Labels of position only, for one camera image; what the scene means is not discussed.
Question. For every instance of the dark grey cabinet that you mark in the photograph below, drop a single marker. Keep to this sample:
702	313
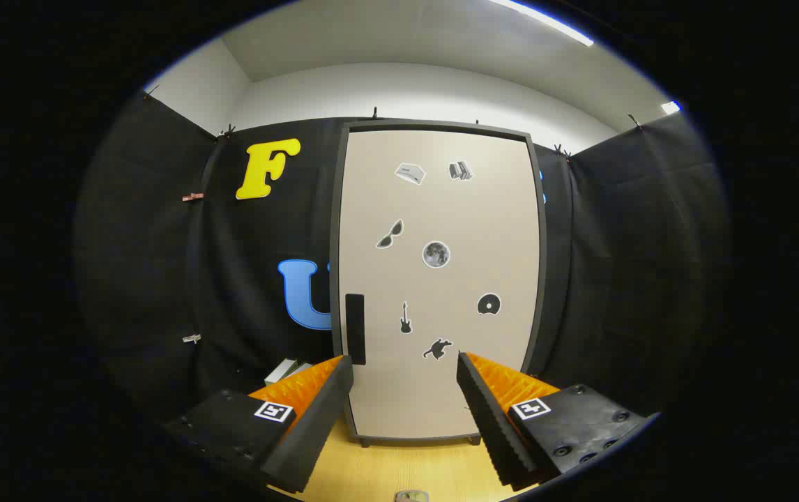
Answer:
335	209

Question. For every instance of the black backdrop cloth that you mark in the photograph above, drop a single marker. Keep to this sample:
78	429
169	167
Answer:
162	265

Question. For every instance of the green book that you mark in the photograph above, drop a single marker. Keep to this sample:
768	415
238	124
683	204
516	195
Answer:
281	371

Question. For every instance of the long ceiling light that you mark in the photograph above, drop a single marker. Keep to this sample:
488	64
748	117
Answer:
546	22

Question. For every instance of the pink cloth clip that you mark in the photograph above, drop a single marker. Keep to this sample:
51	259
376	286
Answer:
192	197

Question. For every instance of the small ceiling light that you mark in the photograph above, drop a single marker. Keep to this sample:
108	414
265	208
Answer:
670	107

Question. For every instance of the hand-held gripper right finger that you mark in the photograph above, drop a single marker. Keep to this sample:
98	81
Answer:
493	425

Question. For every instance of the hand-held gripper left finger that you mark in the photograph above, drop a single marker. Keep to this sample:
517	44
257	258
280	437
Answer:
316	425

